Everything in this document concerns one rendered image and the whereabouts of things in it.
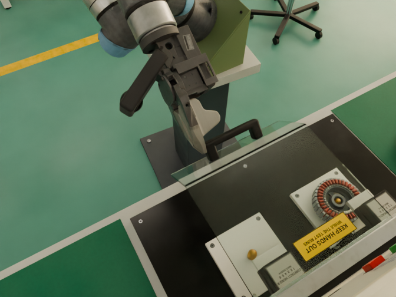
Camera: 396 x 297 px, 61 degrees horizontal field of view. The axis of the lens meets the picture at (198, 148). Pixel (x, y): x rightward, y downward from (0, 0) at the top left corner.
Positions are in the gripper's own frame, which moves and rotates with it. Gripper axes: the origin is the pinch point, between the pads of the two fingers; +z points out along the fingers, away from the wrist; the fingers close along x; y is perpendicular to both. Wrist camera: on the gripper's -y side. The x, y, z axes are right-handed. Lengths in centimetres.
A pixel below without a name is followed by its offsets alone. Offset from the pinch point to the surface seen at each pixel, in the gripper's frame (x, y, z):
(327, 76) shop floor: 123, 131, -3
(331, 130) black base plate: 26, 44, 12
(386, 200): 0.8, 30.8, 25.4
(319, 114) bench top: 31, 47, 7
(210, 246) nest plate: 19.1, -1.8, 21.4
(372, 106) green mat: 28, 63, 12
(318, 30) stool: 133, 148, -33
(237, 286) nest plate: 14.1, -1.2, 30.3
